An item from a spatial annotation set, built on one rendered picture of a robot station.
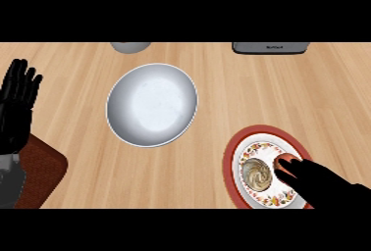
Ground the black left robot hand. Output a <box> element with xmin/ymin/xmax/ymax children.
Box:
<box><xmin>0</xmin><ymin>58</ymin><xmax>45</xmax><ymax>156</ymax></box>

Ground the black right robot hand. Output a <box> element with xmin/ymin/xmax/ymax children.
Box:
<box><xmin>274</xmin><ymin>158</ymin><xmax>371</xmax><ymax>210</ymax></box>

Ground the cupcake with swirled frosting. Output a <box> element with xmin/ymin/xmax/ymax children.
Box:
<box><xmin>240</xmin><ymin>153</ymin><xmax>302</xmax><ymax>193</ymax></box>

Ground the white floral plate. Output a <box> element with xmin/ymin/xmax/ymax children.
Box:
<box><xmin>232</xmin><ymin>132</ymin><xmax>311</xmax><ymax>209</ymax></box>

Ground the white bowl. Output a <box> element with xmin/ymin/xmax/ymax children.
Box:
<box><xmin>105</xmin><ymin>63</ymin><xmax>200</xmax><ymax>149</ymax></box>

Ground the red round placemat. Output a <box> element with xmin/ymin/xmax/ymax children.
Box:
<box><xmin>222</xmin><ymin>124</ymin><xmax>317</xmax><ymax>210</ymax></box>

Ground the brown rectangular placemat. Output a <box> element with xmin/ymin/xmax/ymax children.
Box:
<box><xmin>14</xmin><ymin>133</ymin><xmax>70</xmax><ymax>210</ymax></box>

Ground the grey round container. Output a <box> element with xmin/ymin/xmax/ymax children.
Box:
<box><xmin>110</xmin><ymin>41</ymin><xmax>153</xmax><ymax>54</ymax></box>

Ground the dark grey appliance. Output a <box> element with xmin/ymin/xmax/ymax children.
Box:
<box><xmin>231</xmin><ymin>41</ymin><xmax>311</xmax><ymax>55</ymax></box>

